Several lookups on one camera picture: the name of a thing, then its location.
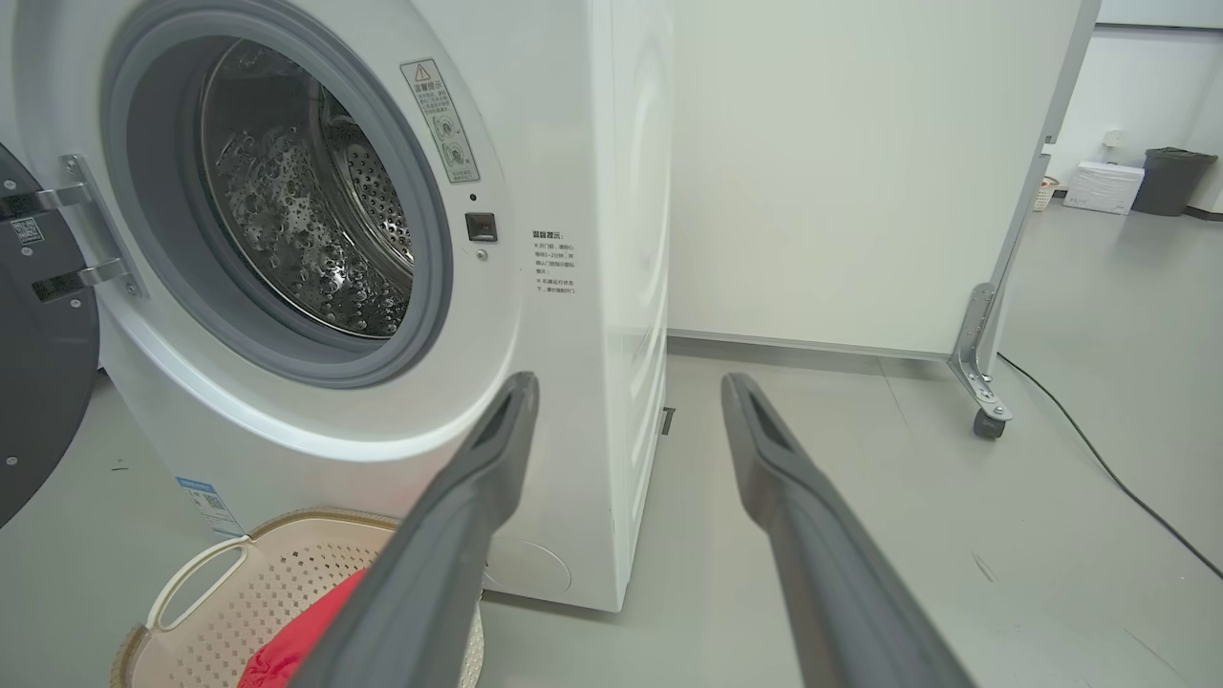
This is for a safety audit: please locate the white washing machine body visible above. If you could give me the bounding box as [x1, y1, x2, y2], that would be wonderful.
[0, 0, 676, 613]

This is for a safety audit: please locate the stainless steel washing machine drum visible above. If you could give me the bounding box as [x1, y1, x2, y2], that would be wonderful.
[199, 38, 418, 341]

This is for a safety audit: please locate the white partition panel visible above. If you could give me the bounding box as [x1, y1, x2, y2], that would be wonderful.
[666, 0, 1105, 362]

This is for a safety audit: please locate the black caster with metal bracket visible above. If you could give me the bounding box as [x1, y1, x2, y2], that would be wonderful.
[948, 282, 1015, 441]

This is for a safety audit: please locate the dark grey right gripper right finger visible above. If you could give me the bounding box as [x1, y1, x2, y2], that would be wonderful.
[721, 373, 976, 688]

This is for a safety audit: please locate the metal door hinge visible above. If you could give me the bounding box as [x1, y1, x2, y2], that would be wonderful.
[0, 153, 146, 302]

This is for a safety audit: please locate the white storage box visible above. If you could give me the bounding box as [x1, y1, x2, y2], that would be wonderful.
[1062, 161, 1146, 215]

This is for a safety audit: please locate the blue energy label sticker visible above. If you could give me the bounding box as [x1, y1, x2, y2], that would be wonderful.
[175, 476, 246, 537]

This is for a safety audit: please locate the warning sticker with triangle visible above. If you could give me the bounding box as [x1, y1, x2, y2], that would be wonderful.
[400, 59, 482, 184]

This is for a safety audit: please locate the black trash bin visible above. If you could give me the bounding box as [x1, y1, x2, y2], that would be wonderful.
[1132, 146, 1219, 218]

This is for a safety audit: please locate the cream plastic laundry basket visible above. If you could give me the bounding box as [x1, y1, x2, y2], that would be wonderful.
[110, 508, 486, 688]

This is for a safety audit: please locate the red jersey garment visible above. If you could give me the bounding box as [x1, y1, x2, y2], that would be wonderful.
[237, 569, 370, 688]

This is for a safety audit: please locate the thin black floor cable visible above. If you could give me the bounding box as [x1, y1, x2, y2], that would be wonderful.
[997, 354, 1223, 582]

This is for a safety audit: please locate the round glass washing machine door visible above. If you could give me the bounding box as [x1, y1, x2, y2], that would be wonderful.
[0, 143, 102, 529]

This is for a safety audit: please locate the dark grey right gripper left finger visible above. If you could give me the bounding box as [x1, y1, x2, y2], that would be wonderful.
[291, 371, 542, 688]

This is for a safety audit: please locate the grey printed text label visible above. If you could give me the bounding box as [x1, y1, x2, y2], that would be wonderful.
[531, 229, 578, 298]

